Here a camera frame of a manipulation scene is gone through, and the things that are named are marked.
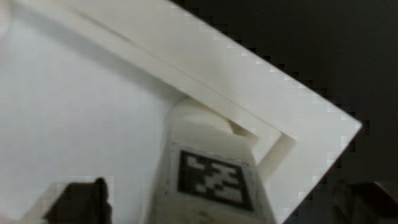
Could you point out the white leg with screw tip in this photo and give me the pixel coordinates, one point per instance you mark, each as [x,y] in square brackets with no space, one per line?
[207,191]

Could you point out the white square table top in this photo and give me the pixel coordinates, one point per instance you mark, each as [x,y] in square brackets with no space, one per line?
[104,60]

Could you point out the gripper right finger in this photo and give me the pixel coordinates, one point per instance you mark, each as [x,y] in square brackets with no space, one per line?
[365,203]

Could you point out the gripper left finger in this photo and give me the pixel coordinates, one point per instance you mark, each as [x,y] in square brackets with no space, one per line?
[74,204]

